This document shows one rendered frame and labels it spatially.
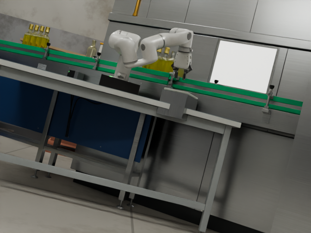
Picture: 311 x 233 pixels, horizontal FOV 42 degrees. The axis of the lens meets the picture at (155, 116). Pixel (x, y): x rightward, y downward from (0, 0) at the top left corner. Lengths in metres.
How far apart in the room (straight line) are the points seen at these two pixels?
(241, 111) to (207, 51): 0.57
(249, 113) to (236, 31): 0.65
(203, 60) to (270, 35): 0.49
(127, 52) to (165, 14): 0.98
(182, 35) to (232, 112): 0.61
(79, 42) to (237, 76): 3.45
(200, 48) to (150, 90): 0.51
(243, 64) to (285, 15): 0.44
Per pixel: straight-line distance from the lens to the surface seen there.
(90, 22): 5.98
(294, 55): 2.89
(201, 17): 3.09
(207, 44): 2.98
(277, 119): 2.60
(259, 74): 2.85
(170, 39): 2.36
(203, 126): 2.54
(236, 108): 2.64
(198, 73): 2.94
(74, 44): 5.93
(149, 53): 2.27
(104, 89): 2.46
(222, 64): 2.91
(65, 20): 6.03
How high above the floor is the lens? 0.58
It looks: 2 degrees up
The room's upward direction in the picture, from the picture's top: 15 degrees clockwise
